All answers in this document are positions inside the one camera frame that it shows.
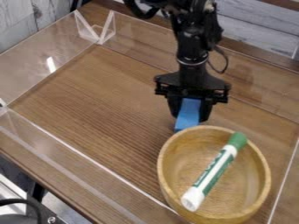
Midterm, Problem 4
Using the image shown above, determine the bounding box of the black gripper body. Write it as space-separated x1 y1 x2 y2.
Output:
153 72 231 103

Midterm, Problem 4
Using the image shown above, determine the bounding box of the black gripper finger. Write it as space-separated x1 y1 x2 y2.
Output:
167 96 183 117
200 99 212 122

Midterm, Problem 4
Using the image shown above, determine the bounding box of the blue foam block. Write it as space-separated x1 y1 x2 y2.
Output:
173 98 201 132

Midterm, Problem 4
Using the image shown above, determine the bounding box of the brown wooden bowl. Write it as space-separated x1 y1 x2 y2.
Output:
156 125 271 224

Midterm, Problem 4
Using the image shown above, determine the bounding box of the green white expo marker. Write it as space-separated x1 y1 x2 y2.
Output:
181 132 248 212

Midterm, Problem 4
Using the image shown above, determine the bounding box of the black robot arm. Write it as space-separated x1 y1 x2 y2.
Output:
123 0 231 123

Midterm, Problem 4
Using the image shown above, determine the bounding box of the clear acrylic tray wall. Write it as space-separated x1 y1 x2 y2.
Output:
0 6 299 224

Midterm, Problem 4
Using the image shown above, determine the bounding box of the black metal table frame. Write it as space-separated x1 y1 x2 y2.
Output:
0 156 66 224

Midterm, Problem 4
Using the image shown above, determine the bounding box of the black cable bottom left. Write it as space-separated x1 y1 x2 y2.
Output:
0 198 42 224

